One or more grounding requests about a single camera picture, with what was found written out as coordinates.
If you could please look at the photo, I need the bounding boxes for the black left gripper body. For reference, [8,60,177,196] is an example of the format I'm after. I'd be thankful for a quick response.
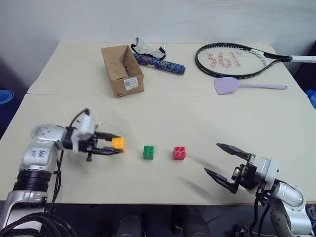
[79,134,98,162]

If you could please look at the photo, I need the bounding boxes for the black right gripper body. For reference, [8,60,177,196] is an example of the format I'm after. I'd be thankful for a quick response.
[231,153,259,191]

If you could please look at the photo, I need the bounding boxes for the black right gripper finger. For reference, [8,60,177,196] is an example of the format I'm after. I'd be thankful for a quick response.
[204,167,239,195]
[216,143,250,161]

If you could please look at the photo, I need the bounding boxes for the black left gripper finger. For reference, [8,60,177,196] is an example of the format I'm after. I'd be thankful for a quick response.
[95,146,122,156]
[95,132,122,143]

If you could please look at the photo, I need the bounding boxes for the yellow toy building cube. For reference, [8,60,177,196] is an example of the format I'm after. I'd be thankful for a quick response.
[111,137,127,154]

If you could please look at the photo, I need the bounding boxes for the green toy building cube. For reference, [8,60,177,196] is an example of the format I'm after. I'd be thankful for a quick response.
[142,145,156,161]

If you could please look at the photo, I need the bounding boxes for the red toy building cube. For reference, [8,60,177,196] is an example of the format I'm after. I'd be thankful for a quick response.
[172,146,188,161]

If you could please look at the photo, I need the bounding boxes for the open brown cardboard box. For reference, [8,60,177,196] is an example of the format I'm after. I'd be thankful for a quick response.
[101,44,145,99]

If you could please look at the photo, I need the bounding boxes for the lilac silicone spatula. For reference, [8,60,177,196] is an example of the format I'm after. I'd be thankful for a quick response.
[213,77,288,95]

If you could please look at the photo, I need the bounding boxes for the long blue patterned box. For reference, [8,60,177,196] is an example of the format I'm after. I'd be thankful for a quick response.
[132,52,187,76]

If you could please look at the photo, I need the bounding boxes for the blue plastic object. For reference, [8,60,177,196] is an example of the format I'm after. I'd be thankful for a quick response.
[305,88,316,110]

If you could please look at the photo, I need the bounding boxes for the black and white tennis racket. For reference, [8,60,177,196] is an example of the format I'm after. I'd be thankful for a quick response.
[195,42,316,80]

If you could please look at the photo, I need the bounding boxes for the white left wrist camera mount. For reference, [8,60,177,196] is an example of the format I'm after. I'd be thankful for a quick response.
[71,115,97,152]

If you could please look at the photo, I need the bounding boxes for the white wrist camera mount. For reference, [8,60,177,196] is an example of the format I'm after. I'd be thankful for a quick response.
[71,115,97,152]
[251,157,280,196]

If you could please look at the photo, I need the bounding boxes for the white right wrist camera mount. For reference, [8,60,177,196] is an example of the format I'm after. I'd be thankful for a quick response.
[251,157,280,196]

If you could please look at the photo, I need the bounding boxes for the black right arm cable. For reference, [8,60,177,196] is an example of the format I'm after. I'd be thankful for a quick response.
[248,190,273,237]

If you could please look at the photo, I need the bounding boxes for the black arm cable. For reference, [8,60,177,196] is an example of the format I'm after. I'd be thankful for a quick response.
[48,108,91,213]
[248,190,273,237]

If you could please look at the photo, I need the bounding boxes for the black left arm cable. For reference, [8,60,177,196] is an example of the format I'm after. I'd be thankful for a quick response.
[48,108,91,213]

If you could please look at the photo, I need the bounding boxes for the black cable bundle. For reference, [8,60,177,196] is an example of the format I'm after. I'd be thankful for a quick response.
[0,212,79,237]

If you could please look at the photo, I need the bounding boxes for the clear goggles with black strap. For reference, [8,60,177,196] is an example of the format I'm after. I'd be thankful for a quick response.
[130,36,167,60]

